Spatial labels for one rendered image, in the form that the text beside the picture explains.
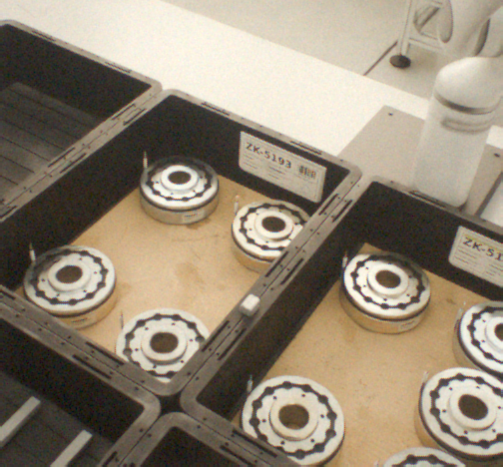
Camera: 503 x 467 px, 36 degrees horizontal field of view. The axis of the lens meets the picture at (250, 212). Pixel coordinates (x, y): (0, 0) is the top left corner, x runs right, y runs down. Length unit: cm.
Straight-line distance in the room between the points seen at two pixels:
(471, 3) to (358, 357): 44
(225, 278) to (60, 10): 94
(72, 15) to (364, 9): 182
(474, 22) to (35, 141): 61
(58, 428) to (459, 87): 66
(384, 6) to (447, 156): 226
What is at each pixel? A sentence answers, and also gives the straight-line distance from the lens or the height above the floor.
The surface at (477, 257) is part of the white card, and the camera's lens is 94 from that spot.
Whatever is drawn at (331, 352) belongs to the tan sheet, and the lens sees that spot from 87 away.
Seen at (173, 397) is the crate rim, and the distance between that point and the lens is 71.
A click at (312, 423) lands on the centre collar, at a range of 77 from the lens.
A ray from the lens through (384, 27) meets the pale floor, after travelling 320.
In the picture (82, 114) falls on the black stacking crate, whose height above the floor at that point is 83.
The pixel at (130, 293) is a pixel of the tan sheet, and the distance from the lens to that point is 91.
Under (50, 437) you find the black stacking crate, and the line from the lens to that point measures 81.
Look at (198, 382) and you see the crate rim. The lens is 71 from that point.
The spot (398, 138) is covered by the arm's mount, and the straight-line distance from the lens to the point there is 131.
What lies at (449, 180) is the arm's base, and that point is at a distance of 115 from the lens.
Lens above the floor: 152
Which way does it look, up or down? 43 degrees down
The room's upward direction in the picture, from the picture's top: 5 degrees clockwise
